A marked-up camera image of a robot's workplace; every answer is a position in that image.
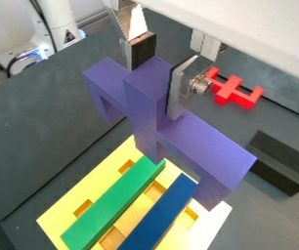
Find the blue bar block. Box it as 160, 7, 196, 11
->
118, 174, 198, 250

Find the purple cross-shaped block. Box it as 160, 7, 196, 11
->
84, 57, 257, 209

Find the red cross-shaped block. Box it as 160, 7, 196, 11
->
207, 66, 266, 109

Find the black angle bracket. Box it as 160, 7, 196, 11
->
247, 131, 299, 196

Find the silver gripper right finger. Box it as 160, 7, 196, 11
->
167, 30, 222, 120

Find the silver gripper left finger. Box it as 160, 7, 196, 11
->
103, 0, 156, 71

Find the yellow slotted board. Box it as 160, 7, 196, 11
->
35, 134, 234, 250

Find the green bar block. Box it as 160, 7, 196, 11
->
62, 156, 166, 250

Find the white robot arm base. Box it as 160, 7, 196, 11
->
0, 0, 87, 78

